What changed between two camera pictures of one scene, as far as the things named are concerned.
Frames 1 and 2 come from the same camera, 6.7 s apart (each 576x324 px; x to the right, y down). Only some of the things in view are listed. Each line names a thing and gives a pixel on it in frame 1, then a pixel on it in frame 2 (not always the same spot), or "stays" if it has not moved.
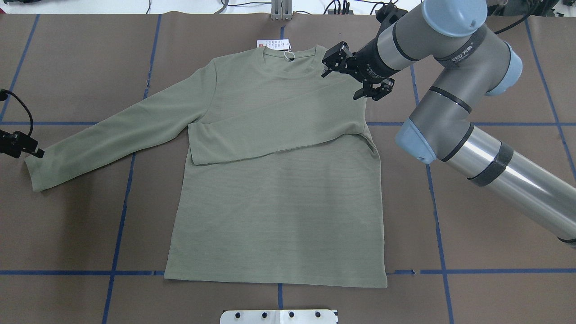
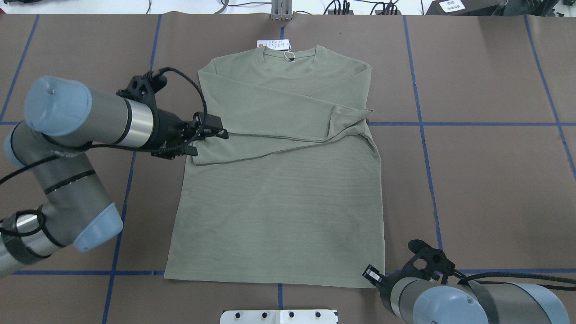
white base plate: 279,317 stays
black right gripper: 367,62 → 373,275
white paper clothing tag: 274,44 stays
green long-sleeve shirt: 282,183 stays
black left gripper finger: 13,144 → 174,134
